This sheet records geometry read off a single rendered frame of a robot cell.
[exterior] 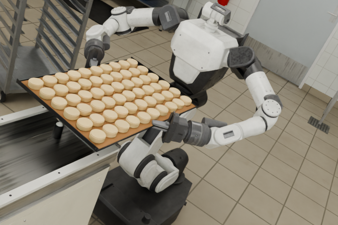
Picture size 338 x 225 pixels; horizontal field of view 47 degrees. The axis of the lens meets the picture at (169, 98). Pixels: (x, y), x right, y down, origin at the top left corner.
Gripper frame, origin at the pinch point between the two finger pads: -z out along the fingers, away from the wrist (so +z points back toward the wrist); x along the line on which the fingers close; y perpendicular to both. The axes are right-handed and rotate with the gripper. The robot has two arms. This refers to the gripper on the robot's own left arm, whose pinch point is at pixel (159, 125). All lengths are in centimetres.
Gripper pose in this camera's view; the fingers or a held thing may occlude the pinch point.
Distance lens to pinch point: 141.4
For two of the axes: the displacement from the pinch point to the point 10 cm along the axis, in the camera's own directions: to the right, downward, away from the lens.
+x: 3.5, -8.2, -4.5
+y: 1.3, 5.2, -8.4
